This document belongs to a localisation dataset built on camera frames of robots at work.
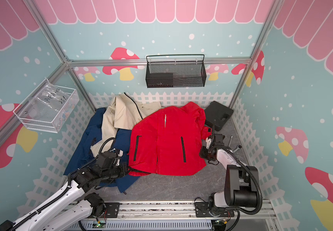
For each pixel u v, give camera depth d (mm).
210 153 684
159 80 888
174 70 943
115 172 662
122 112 966
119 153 729
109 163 615
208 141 860
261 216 721
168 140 995
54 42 809
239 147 969
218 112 1117
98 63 1919
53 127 647
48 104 711
